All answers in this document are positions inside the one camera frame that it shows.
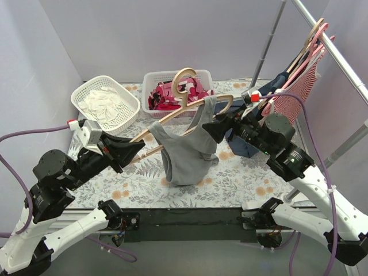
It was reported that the grey tank top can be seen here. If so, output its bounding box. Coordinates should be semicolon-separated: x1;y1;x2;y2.
148;95;219;186

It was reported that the floral table cloth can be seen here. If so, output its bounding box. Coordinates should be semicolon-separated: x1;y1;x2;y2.
53;79;316;209

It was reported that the beige hanger on rack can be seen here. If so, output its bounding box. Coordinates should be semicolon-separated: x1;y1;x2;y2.
258;18;325;110

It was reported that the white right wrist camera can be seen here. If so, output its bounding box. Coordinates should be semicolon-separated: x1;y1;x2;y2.
241;87;274;119

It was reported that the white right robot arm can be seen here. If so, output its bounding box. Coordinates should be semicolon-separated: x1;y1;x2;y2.
202;112;367;266

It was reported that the white oval perforated basket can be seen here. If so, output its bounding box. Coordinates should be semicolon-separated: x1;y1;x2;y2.
71;75;141;136

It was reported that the white cloth in basket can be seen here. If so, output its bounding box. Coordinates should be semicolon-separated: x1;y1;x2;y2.
78;87;122;124

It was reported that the metal clothes rack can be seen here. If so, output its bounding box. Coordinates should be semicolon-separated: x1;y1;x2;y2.
244;0;368;202

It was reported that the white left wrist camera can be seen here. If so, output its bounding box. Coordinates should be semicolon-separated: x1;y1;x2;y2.
68;120;102;155

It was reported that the navy blue hanging garment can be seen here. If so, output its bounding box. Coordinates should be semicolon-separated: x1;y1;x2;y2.
212;37;320;158

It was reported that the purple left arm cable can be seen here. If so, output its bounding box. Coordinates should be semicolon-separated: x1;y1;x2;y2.
0;123;138;263

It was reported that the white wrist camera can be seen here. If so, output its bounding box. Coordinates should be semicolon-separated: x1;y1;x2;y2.
241;87;274;119
68;120;102;155

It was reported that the red white striped top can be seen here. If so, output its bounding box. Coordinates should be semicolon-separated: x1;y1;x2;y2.
261;48;328;127

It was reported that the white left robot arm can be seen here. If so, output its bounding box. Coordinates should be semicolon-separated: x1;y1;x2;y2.
1;134;145;275

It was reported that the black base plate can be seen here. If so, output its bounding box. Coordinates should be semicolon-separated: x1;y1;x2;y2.
89;207;285;248

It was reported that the white rectangular laundry basket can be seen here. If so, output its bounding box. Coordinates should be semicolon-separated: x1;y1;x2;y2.
141;70;214;119

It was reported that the pink hanger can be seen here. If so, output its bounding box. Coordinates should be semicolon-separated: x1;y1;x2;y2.
260;23;328;124

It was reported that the pink patterned clothes pile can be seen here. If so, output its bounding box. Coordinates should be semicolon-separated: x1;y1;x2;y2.
148;77;214;111

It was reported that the beige wooden hanger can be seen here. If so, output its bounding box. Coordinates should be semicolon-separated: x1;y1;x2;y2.
130;67;234;163

